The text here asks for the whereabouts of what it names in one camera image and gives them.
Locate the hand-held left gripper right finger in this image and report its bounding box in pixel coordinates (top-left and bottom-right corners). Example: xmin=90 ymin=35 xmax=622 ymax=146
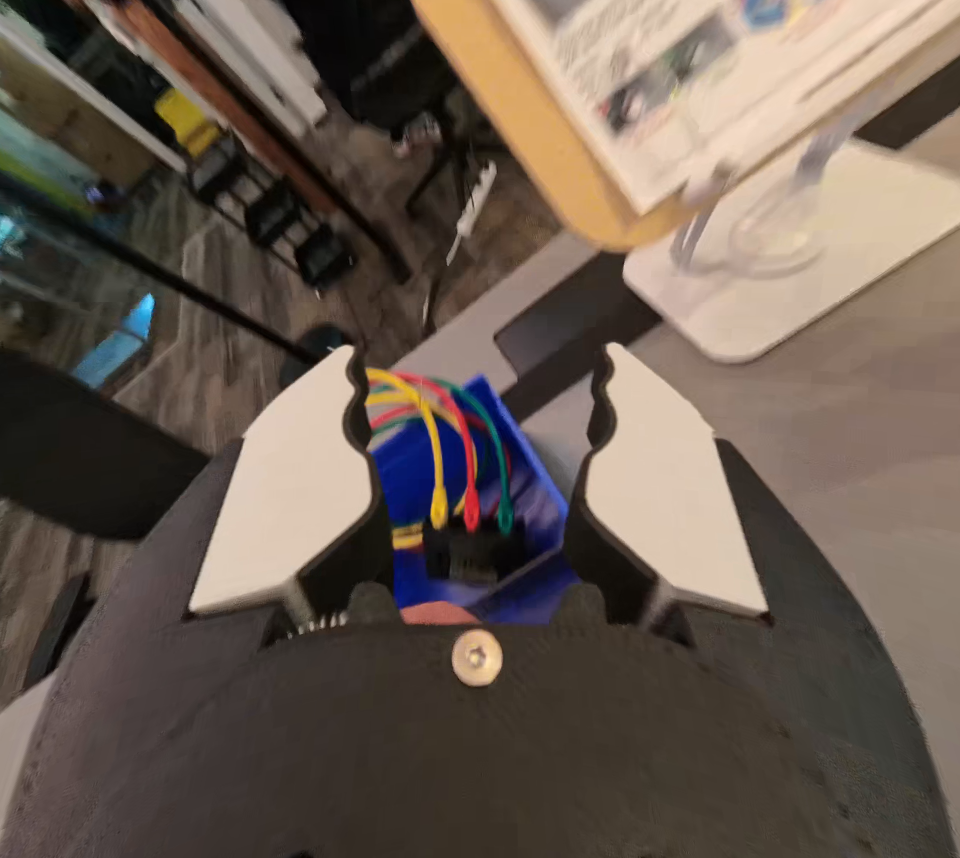
xmin=562 ymin=342 xmax=771 ymax=625

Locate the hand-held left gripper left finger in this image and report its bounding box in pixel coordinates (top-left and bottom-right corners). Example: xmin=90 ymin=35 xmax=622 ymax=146
xmin=187 ymin=344 xmax=396 ymax=623

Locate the blue plastic bin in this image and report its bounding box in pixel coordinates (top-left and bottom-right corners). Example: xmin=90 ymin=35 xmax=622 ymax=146
xmin=367 ymin=374 xmax=582 ymax=627

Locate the yellow ethernet cable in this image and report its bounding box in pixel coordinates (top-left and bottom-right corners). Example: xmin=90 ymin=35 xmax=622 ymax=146
xmin=366 ymin=368 xmax=451 ymax=550

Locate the green ethernet cable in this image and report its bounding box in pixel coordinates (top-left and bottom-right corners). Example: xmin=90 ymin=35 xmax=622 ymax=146
xmin=371 ymin=381 xmax=515 ymax=537

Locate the red ethernet cable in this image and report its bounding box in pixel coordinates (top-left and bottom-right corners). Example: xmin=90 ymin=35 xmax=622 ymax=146
xmin=367 ymin=372 xmax=483 ymax=533

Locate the black network switch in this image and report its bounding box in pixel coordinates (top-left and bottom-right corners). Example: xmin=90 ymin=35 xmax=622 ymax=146
xmin=422 ymin=520 xmax=522 ymax=582

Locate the white power strip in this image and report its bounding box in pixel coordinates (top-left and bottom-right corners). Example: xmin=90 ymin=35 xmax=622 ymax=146
xmin=446 ymin=160 xmax=500 ymax=267

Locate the small yellow container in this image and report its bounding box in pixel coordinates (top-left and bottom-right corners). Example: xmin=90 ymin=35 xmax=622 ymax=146
xmin=153 ymin=89 xmax=222 ymax=158

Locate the wooden metal shelf rack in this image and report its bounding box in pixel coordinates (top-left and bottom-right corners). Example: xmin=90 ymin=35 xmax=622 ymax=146
xmin=0 ymin=0 xmax=414 ymax=282

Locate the printed instruction sheet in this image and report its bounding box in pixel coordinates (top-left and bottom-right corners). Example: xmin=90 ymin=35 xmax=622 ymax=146
xmin=427 ymin=0 xmax=960 ymax=214

